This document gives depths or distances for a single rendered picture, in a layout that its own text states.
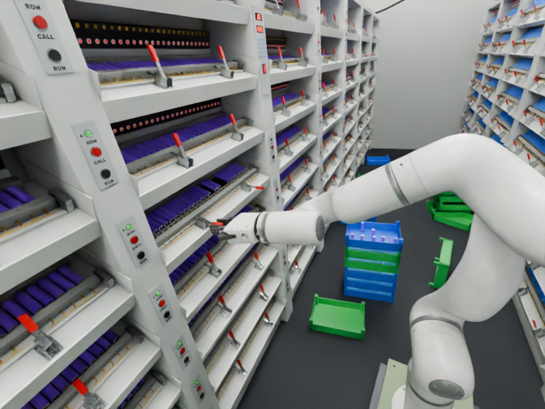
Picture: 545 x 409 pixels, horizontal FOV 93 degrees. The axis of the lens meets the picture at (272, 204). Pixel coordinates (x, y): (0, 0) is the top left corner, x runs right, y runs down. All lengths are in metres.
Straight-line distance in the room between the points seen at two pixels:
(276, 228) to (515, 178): 0.44
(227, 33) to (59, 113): 0.71
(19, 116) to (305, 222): 0.53
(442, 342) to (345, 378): 0.86
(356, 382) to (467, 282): 1.00
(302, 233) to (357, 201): 0.15
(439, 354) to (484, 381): 0.99
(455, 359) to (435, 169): 0.43
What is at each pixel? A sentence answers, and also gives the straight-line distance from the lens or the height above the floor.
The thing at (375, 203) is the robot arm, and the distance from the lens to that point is 0.54.
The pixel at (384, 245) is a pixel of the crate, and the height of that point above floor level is 0.43.
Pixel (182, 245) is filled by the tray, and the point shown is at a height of 0.96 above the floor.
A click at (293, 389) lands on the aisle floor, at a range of 1.53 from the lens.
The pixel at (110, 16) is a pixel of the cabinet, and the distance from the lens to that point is 0.92.
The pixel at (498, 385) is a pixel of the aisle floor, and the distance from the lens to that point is 1.76.
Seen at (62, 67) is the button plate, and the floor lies 1.41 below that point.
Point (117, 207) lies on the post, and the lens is 0.62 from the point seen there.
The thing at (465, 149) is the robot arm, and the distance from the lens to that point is 0.53.
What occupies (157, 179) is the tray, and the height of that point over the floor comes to 1.16.
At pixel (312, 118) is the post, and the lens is 1.74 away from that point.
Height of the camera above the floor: 1.37
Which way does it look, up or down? 28 degrees down
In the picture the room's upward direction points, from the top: 7 degrees counter-clockwise
